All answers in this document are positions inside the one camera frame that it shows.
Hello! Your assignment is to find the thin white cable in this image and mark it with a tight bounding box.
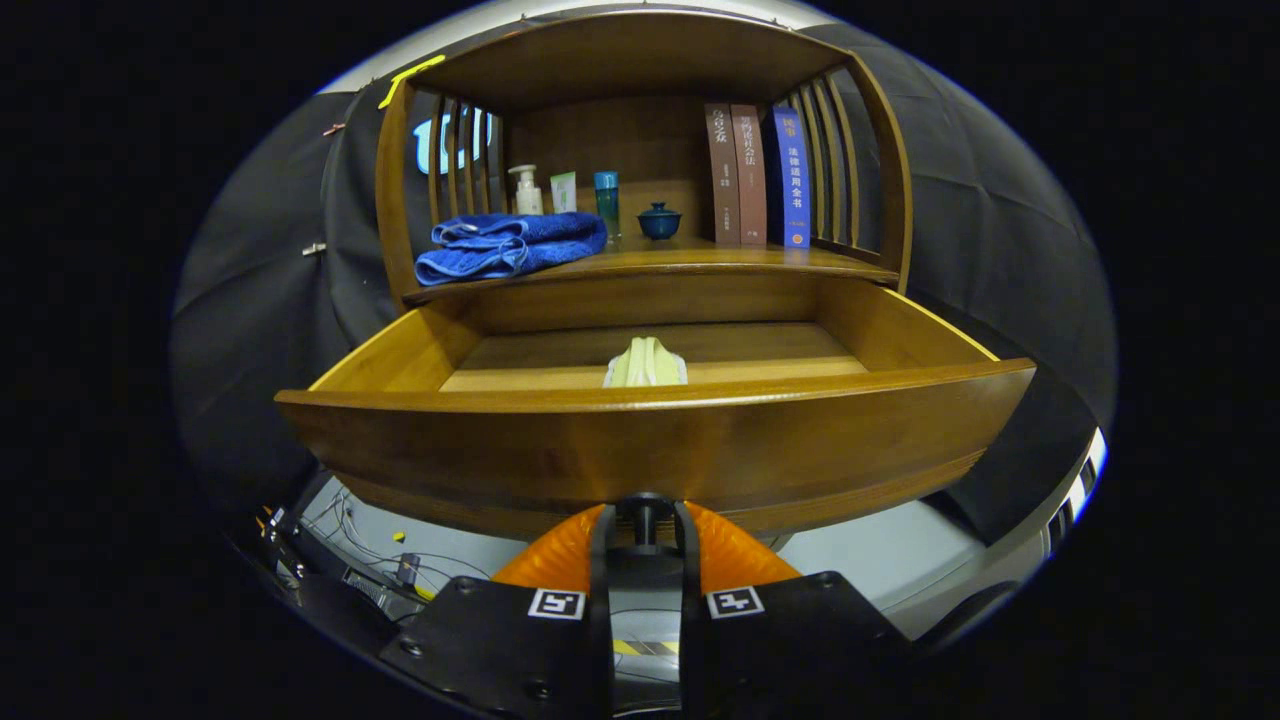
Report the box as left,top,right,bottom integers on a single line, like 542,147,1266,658
305,485,491,591

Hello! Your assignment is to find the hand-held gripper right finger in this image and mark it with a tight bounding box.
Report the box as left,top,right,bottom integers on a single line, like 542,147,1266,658
675,500,911,720

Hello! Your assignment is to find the black power strip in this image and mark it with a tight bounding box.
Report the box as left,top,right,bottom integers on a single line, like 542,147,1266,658
340,566,426,611

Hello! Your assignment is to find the wooden countertop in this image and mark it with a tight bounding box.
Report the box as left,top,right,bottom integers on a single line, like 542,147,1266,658
405,235,899,306

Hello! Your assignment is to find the white pump bottle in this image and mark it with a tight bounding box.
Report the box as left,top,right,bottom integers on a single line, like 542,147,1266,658
508,164,545,217

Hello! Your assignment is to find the blue book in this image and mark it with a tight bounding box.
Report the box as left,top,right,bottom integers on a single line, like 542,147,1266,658
770,106,812,249

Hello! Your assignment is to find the blue folded towel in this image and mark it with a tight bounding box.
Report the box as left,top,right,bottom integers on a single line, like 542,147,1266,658
415,211,609,287

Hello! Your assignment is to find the reddish brown book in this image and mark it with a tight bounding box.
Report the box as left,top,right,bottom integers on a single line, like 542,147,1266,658
730,104,769,247

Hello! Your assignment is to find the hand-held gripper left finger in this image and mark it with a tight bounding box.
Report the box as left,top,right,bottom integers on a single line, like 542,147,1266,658
380,503,613,720

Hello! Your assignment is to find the wooden cabinet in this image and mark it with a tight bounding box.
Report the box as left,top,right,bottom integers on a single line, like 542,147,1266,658
375,10,913,311

